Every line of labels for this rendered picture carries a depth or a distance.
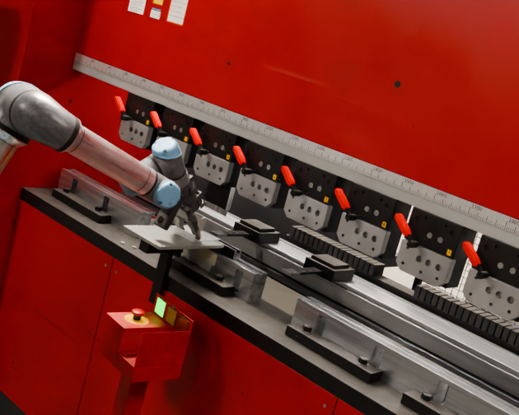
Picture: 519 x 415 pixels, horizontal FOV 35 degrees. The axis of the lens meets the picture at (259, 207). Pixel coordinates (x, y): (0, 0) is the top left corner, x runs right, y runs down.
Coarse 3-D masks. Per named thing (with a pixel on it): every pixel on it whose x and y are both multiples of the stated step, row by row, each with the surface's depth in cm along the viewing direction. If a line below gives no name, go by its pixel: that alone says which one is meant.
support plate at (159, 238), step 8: (136, 232) 246; (144, 232) 249; (152, 232) 251; (160, 232) 253; (168, 232) 256; (144, 240) 243; (152, 240) 243; (160, 240) 245; (168, 240) 247; (176, 240) 249; (184, 240) 251; (160, 248) 239; (168, 248) 241; (176, 248) 244; (184, 248) 246; (192, 248) 249; (200, 248) 251; (208, 248) 254
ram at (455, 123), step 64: (128, 0) 288; (192, 0) 266; (256, 0) 248; (320, 0) 232; (384, 0) 218; (448, 0) 205; (512, 0) 194; (128, 64) 288; (192, 64) 266; (256, 64) 247; (320, 64) 231; (384, 64) 217; (448, 64) 205; (512, 64) 194; (320, 128) 231; (384, 128) 217; (448, 128) 204; (512, 128) 193; (384, 192) 217; (448, 192) 204; (512, 192) 193
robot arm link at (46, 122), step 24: (24, 96) 198; (48, 96) 200; (24, 120) 197; (48, 120) 196; (72, 120) 200; (48, 144) 200; (72, 144) 200; (96, 144) 205; (96, 168) 209; (120, 168) 211; (144, 168) 216; (144, 192) 218; (168, 192) 219
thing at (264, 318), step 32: (32, 192) 307; (64, 224) 292; (96, 224) 289; (128, 256) 269; (192, 288) 250; (224, 320) 239; (256, 320) 238; (288, 320) 245; (288, 352) 223; (320, 384) 216; (352, 384) 211; (384, 384) 217
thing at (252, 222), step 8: (240, 224) 281; (248, 224) 280; (256, 224) 281; (264, 224) 284; (216, 232) 269; (224, 232) 271; (232, 232) 274; (240, 232) 277; (248, 232) 278; (256, 232) 276; (264, 232) 278; (272, 232) 280; (256, 240) 276; (264, 240) 278; (272, 240) 281
